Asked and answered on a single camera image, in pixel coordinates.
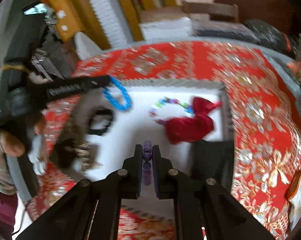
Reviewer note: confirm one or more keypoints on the white ribbed panel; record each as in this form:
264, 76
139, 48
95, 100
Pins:
105, 12

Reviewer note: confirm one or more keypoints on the striped white jewelry box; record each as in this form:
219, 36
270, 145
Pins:
140, 120

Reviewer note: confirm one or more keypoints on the white foam box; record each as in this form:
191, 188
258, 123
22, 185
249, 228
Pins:
165, 28

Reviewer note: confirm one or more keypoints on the red floral tablecloth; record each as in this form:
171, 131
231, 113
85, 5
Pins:
253, 105

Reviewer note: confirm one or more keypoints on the brown patterned cloth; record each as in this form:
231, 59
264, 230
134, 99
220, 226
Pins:
70, 135

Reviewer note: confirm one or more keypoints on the red velvet pouch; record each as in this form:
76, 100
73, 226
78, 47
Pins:
188, 127

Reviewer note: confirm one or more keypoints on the black plastic bag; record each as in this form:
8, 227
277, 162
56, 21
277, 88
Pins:
270, 35

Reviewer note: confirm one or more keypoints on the white plastic chair back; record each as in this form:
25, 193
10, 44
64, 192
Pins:
86, 46

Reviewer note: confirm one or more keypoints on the brown wooden chair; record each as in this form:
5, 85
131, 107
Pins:
210, 10

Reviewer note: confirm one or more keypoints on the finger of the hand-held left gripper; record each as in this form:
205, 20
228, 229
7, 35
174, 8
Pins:
78, 85

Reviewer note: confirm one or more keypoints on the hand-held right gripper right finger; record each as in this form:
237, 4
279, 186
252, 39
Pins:
156, 160

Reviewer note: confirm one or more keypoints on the dark plastic-wrapped pack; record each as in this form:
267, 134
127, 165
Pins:
223, 30

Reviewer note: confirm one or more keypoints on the person's left hand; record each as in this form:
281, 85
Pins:
15, 145

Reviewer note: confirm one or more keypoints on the person's maroon trousers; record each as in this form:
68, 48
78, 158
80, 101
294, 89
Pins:
1, 210

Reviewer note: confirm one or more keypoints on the round dark wooden tabletop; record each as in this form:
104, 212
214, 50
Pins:
260, 0

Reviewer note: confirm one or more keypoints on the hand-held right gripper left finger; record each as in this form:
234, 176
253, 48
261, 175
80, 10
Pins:
139, 160

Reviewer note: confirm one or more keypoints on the yellow wooden cabinet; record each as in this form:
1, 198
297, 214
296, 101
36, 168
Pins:
73, 10

